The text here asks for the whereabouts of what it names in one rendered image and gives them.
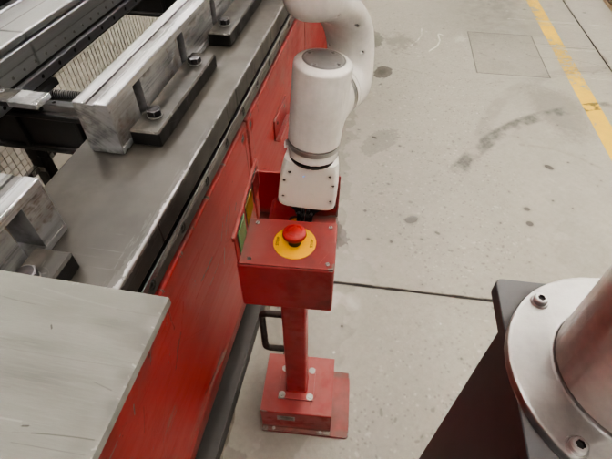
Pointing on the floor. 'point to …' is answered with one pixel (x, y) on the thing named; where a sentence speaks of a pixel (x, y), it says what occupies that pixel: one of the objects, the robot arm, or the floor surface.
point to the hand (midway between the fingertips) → (304, 218)
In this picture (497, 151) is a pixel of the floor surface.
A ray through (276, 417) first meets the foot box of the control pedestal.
